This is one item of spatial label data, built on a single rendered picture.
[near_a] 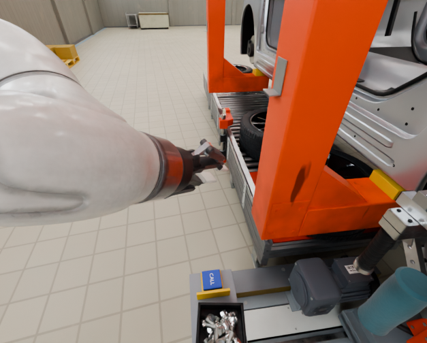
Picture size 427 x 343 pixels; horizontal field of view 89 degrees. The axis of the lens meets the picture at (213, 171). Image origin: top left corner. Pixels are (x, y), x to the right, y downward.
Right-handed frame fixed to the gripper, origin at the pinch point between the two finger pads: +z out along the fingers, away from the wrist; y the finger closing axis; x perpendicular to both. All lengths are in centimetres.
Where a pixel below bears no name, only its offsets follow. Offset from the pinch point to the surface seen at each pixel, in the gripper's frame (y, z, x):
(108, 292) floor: 107, 45, -6
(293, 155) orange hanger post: -15.7, 22.3, 7.3
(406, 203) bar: -24.6, 11.2, 31.5
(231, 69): -38, 172, -118
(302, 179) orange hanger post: -12.6, 30.5, 14.2
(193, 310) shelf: 44, 22, 25
